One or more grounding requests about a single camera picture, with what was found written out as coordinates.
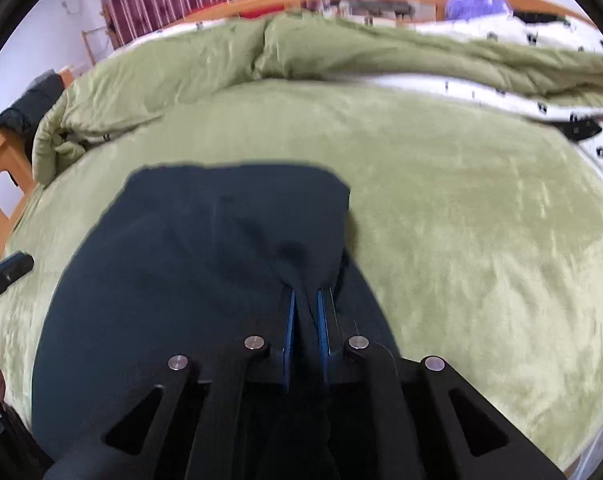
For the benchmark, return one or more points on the pile of desk clutter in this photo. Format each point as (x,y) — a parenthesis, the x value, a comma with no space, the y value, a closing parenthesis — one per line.
(376,9)

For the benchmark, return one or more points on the dark navy sweatshirt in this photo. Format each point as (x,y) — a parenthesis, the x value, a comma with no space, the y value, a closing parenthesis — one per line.
(206,240)

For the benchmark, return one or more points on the green plush bed sheet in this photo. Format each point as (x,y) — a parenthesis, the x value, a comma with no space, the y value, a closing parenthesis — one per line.
(456,240)

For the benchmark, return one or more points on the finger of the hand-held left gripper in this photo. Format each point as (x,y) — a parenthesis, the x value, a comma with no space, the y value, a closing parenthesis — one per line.
(11,267)

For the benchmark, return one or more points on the small black object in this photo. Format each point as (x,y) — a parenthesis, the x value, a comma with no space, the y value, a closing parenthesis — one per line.
(579,129)

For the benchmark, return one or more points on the wooden bed side rail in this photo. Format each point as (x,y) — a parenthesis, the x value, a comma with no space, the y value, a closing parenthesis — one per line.
(1,160)

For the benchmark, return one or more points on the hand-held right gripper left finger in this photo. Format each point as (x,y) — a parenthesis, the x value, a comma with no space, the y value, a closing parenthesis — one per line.
(289,320)

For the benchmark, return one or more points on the black cloth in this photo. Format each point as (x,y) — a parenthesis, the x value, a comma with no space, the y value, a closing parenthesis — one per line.
(539,17)

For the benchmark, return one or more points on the purple plush toy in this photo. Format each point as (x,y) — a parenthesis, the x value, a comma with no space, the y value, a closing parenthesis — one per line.
(474,2)

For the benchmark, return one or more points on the green and white floral duvet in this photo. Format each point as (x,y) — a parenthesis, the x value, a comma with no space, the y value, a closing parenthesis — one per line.
(181,70)

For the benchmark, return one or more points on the wooden rack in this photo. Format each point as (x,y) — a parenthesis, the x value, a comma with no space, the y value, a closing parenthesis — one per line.
(93,45)

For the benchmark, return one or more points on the dark clothes pile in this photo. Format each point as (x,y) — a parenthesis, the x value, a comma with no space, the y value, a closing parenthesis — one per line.
(31,105)

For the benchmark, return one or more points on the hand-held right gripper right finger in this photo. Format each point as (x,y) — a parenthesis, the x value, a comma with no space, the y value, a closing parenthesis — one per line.
(324,320)

